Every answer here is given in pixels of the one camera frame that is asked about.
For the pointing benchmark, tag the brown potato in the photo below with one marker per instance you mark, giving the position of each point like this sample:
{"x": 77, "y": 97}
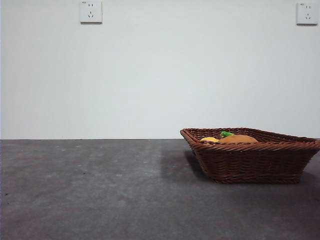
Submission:
{"x": 238, "y": 139}

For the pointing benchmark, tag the yellow toy vegetable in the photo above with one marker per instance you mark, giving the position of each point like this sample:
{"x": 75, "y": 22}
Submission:
{"x": 208, "y": 139}

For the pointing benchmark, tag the brown wicker basket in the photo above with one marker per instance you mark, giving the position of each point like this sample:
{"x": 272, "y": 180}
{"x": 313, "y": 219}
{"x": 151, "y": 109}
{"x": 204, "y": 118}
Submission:
{"x": 250, "y": 162}

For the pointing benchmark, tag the white wall socket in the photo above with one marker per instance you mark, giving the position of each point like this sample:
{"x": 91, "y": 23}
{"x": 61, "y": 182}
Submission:
{"x": 307, "y": 13}
{"x": 91, "y": 12}

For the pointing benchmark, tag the purple eggplant with green stem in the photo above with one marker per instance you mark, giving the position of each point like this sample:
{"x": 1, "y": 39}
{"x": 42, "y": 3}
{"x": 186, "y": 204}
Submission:
{"x": 225, "y": 134}

